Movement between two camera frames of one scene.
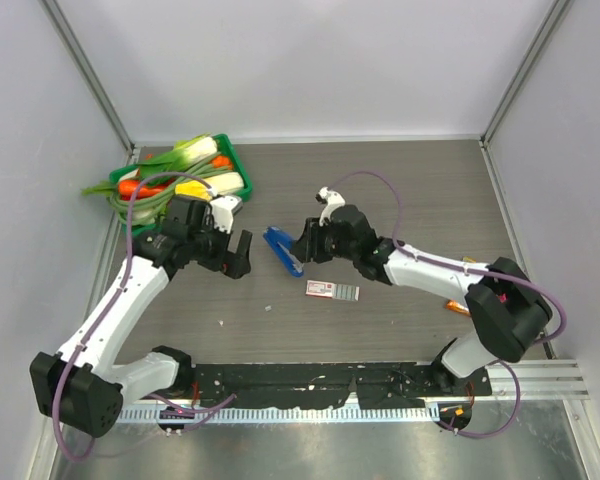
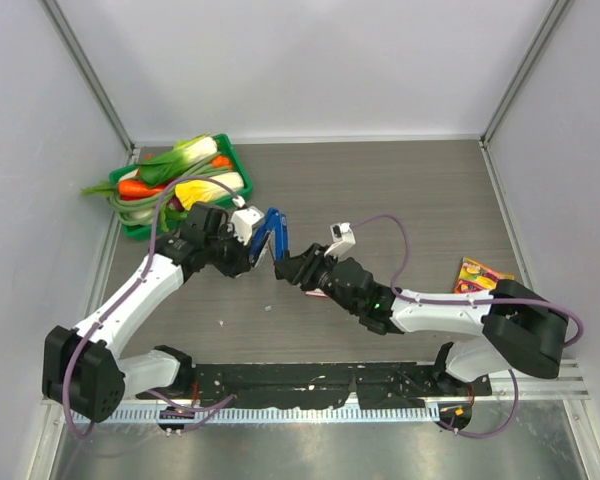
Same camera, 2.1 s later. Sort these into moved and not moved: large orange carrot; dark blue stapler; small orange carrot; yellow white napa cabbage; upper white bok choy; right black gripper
Moved: right black gripper; dark blue stapler
Not moved: yellow white napa cabbage; large orange carrot; small orange carrot; upper white bok choy
